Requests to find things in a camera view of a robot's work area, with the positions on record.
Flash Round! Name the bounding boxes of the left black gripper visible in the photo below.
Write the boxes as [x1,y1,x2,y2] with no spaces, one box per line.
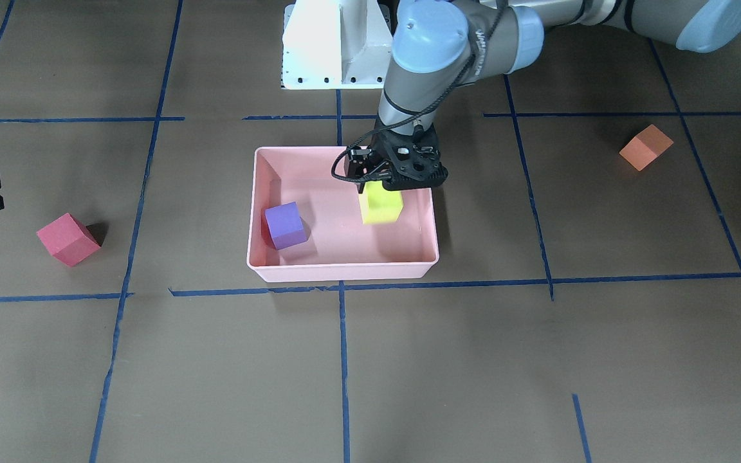
[345,125,449,194]

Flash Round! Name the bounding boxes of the yellow foam cube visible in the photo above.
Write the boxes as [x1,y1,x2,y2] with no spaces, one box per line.
[358,181,404,225]

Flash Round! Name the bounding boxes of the purple foam cube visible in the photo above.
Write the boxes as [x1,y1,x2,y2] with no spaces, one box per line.
[264,201,309,250]

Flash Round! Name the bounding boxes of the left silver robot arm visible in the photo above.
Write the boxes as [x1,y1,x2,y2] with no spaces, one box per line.
[331,1,741,192]

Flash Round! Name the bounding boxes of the pink plastic bin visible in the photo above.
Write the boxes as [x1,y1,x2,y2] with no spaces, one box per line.
[246,146,440,282]

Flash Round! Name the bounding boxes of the pink foam cube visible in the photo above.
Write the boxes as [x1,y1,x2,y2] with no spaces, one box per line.
[36,213,101,268]

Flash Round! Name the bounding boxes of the orange foam cube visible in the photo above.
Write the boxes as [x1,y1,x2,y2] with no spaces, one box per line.
[619,124,674,171]

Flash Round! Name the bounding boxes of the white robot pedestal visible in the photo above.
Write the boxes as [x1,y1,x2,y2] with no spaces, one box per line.
[280,1,394,91]

